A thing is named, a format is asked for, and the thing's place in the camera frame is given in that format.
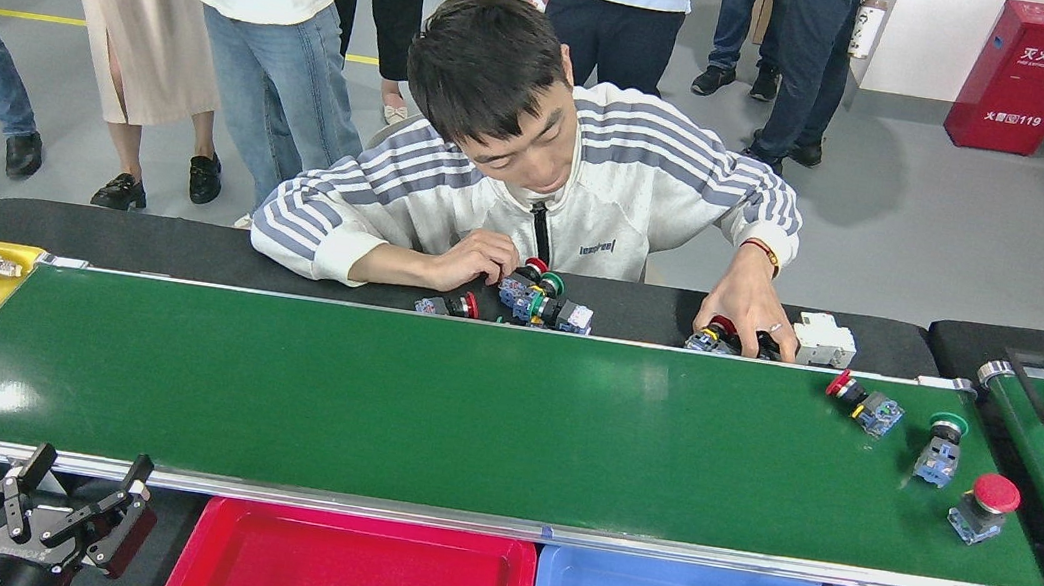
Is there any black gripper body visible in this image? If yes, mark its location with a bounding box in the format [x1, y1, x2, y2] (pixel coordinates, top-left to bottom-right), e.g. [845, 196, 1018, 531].
[0, 522, 93, 586]

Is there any large red mushroom switch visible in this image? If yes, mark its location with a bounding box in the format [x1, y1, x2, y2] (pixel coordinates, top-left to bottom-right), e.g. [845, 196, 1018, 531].
[943, 468, 1025, 550]

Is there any red push button switch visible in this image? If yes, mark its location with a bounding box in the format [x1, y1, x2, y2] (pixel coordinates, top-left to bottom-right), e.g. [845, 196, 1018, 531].
[819, 367, 910, 443]
[511, 254, 552, 287]
[414, 284, 483, 322]
[684, 312, 741, 357]

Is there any white circuit breaker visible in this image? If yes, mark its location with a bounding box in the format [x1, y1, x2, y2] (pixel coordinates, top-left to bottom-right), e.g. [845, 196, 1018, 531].
[787, 309, 863, 373]

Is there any white tumbler with strap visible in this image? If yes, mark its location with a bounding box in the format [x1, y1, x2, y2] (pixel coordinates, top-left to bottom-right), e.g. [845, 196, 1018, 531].
[848, 0, 889, 62]

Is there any red plastic tray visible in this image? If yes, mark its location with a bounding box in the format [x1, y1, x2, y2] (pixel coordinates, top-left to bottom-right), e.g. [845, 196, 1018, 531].
[159, 489, 541, 586]

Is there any long green conveyor belt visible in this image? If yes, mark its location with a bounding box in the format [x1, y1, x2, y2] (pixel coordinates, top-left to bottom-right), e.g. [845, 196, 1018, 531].
[0, 250, 1044, 586]

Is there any person's left hand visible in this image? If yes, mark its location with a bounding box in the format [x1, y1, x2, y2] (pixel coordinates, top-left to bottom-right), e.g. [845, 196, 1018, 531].
[691, 242, 812, 364]

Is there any person's right hand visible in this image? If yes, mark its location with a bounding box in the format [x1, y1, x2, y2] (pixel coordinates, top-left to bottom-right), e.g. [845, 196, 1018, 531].
[427, 223, 526, 301]

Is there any grey chair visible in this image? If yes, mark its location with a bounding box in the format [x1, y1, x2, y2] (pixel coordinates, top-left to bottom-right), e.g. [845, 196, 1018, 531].
[364, 107, 427, 157]

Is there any seated person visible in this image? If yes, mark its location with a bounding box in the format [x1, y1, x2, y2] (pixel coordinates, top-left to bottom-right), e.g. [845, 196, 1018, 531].
[242, 0, 841, 364]

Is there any red fire extinguisher box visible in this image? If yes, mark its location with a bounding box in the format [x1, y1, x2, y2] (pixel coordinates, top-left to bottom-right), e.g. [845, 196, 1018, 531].
[942, 0, 1044, 159]

